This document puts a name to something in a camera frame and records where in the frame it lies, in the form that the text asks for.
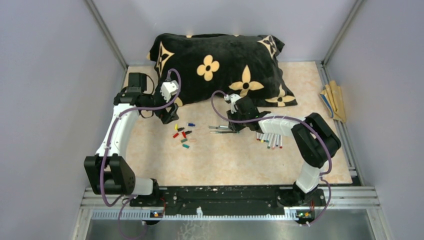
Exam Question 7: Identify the dark green pen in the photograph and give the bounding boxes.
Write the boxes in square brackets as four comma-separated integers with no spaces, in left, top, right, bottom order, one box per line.
[267,134,274,149]

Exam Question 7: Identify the white marker pink cap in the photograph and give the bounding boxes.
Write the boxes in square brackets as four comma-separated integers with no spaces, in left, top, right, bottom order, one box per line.
[270,134,278,150]

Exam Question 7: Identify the white marker red cap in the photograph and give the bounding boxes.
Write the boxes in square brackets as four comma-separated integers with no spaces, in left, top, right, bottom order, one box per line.
[278,135,283,149]

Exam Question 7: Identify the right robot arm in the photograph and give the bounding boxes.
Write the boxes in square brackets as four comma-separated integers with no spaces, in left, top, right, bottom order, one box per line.
[224,94,341,206]

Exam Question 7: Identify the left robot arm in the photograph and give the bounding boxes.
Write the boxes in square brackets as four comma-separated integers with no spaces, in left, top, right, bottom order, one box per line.
[83,68,182,207]

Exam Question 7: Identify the black floral pillow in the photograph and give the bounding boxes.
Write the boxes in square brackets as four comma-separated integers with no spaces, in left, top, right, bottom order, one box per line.
[146,33,297,107]

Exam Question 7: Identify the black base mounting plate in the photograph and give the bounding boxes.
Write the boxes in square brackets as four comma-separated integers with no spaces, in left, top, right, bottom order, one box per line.
[129,185,326,216]

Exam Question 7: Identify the folded tan cloth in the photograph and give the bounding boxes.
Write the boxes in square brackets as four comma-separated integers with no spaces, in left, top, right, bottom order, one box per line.
[319,80,347,123]

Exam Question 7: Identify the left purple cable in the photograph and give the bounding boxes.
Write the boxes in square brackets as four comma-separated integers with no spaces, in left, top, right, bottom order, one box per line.
[99,68,182,239]

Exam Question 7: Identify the purple cable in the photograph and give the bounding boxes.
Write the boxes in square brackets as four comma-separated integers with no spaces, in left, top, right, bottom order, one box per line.
[99,68,182,239]
[210,90,333,228]

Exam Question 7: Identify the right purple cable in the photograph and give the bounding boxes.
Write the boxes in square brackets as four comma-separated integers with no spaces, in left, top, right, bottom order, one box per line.
[210,90,333,228]

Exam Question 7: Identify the white cable duct strip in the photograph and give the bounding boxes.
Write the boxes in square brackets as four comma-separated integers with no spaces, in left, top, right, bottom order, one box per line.
[91,209,299,221]

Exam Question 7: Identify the aluminium front rail frame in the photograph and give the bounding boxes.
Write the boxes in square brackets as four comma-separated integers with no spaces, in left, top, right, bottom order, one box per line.
[72,185,394,240]

